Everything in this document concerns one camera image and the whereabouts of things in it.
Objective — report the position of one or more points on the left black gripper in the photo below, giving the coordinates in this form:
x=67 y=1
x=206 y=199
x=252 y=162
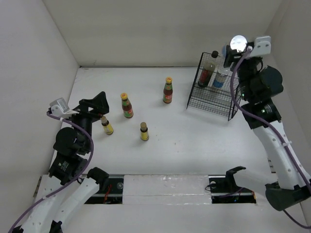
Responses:
x=100 y=105

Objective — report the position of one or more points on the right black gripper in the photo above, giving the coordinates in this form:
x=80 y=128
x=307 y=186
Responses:
x=232 y=55

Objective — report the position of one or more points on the white jar silver lid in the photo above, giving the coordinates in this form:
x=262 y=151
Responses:
x=220 y=78
x=238 y=43

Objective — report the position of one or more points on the tall clear black-cap bottle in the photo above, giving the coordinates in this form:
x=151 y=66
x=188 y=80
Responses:
x=208 y=70

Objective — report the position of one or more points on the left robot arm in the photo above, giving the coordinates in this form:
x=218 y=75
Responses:
x=74 y=150

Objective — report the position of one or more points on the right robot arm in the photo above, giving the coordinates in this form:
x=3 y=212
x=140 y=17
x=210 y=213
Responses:
x=290 y=184

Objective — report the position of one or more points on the small yellow bottle left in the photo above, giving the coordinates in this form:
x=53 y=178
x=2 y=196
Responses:
x=106 y=125

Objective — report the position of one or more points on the small yellow bottle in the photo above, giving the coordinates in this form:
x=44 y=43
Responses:
x=106 y=125
x=144 y=135

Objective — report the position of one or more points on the yellow-cap sauce bottle left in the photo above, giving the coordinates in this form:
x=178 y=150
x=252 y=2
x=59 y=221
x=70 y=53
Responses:
x=126 y=106

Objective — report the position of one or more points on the yellow-cap sauce bottle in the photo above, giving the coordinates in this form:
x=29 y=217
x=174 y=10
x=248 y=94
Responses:
x=126 y=106
x=168 y=90

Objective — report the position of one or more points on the small yellow bottle centre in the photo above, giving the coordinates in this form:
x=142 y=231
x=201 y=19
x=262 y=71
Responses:
x=144 y=135

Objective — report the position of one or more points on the yellow-cap sauce bottle right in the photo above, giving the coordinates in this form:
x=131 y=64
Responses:
x=168 y=90

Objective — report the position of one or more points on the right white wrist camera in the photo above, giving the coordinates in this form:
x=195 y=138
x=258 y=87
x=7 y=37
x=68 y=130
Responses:
x=262 y=46

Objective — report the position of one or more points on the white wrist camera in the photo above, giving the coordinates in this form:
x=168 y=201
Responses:
x=262 y=46
x=59 y=108

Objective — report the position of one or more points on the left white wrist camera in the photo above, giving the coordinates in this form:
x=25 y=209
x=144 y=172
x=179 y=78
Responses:
x=59 y=108

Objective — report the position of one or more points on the black wire mesh rack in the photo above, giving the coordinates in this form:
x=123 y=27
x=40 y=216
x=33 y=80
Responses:
x=211 y=99

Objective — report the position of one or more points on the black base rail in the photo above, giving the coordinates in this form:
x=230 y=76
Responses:
x=220 y=194

